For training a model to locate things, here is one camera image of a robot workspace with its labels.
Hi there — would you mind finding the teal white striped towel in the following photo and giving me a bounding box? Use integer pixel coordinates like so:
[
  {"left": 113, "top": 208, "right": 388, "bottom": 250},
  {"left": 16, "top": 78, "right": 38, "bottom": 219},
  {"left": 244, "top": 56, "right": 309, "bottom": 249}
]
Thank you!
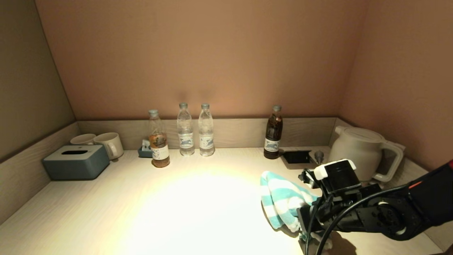
[{"left": 260, "top": 171, "right": 333, "bottom": 249}]

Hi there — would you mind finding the white electric kettle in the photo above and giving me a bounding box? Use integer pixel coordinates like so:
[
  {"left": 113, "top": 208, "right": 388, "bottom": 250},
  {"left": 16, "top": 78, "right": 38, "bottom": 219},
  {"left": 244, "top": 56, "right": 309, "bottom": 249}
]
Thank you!
[{"left": 328, "top": 126, "right": 405, "bottom": 183}]

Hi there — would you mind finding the black recessed power socket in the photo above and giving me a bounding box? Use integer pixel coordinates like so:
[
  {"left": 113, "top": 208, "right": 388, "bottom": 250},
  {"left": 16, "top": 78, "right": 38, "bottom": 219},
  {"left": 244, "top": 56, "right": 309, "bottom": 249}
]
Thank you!
[{"left": 283, "top": 150, "right": 312, "bottom": 164}]

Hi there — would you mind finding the dark tea bottle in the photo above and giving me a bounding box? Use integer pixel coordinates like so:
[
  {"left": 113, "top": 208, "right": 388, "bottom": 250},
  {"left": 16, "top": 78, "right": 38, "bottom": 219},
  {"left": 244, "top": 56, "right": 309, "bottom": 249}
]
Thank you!
[{"left": 264, "top": 105, "right": 283, "bottom": 159}]

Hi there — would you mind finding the clear water bottle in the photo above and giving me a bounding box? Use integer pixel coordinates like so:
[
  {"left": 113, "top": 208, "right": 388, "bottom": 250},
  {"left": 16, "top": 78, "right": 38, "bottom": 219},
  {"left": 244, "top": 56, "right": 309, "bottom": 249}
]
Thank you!
[
  {"left": 177, "top": 102, "right": 195, "bottom": 156},
  {"left": 198, "top": 103, "right": 216, "bottom": 157}
]

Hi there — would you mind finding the half-full amber tea bottle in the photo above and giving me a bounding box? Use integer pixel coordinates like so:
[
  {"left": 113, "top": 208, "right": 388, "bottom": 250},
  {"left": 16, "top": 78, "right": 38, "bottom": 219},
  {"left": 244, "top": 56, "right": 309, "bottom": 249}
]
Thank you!
[{"left": 148, "top": 109, "right": 171, "bottom": 168}]

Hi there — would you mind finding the grey-blue tissue box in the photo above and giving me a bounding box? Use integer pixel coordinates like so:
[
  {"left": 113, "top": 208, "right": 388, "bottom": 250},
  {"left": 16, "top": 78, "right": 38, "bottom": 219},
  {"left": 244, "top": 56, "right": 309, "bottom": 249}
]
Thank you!
[{"left": 42, "top": 144, "right": 110, "bottom": 180}]

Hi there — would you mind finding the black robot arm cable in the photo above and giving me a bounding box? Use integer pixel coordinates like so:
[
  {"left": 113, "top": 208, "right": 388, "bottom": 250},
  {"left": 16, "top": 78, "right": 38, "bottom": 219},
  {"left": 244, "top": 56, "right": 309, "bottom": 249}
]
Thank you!
[{"left": 299, "top": 169, "right": 411, "bottom": 255}]

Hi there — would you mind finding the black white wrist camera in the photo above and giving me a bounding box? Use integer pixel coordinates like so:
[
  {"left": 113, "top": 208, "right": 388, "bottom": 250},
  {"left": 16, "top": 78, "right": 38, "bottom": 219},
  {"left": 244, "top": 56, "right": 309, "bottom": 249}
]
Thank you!
[{"left": 314, "top": 159, "right": 361, "bottom": 195}]

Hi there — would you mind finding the white mug with handle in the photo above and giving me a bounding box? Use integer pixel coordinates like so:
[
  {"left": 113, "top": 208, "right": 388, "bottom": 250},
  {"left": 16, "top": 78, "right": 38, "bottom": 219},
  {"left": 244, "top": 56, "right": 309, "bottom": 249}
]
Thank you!
[{"left": 93, "top": 132, "right": 124, "bottom": 160}]

